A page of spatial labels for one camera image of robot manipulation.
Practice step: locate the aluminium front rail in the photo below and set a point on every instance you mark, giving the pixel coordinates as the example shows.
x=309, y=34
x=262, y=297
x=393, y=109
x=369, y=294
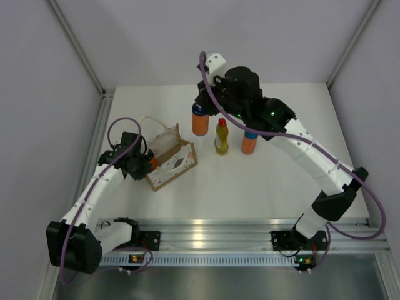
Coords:
x=200, y=236

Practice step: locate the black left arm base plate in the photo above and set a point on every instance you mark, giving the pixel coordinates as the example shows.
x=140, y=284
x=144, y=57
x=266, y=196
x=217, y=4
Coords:
x=150, y=240

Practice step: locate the yellow liquid bottle red cap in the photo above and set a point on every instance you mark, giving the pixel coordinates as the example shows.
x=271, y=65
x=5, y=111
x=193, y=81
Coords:
x=221, y=140

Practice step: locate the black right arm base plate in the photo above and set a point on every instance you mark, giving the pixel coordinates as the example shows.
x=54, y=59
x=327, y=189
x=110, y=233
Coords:
x=291, y=240

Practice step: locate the dark blue pump bottle front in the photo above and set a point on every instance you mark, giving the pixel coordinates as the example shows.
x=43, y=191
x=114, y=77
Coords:
x=200, y=120

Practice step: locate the aluminium corner post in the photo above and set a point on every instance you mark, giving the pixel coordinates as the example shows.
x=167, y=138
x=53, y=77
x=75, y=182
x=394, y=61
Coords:
x=68, y=31
x=356, y=35

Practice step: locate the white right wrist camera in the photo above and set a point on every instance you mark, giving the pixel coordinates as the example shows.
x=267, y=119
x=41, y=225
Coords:
x=214, y=66

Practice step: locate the teal blue pump bottle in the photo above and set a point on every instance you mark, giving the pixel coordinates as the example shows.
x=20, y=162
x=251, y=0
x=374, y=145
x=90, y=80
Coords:
x=249, y=142

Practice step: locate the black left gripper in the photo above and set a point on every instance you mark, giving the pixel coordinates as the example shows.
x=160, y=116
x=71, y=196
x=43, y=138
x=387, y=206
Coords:
x=137, y=175

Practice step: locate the white slotted cable duct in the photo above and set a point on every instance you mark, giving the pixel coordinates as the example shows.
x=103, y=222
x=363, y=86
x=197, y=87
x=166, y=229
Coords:
x=180, y=260

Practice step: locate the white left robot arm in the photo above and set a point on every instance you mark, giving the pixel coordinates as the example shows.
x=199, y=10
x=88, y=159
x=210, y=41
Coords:
x=74, y=242

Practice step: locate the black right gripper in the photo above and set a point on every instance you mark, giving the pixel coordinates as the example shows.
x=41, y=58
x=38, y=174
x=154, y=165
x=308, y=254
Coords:
x=205, y=100

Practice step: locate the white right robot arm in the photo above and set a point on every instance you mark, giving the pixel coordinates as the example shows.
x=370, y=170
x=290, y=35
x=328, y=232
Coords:
x=278, y=124

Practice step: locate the aluminium left corner post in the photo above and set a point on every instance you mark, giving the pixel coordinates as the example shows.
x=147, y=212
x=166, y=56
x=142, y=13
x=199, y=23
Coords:
x=68, y=31

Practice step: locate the canvas and burlap tote bag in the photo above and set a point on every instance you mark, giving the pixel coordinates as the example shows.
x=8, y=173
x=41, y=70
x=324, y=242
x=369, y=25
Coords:
x=174, y=155

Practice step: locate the aluminium right corner post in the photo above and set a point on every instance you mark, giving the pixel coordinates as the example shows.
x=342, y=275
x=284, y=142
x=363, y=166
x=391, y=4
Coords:
x=356, y=35

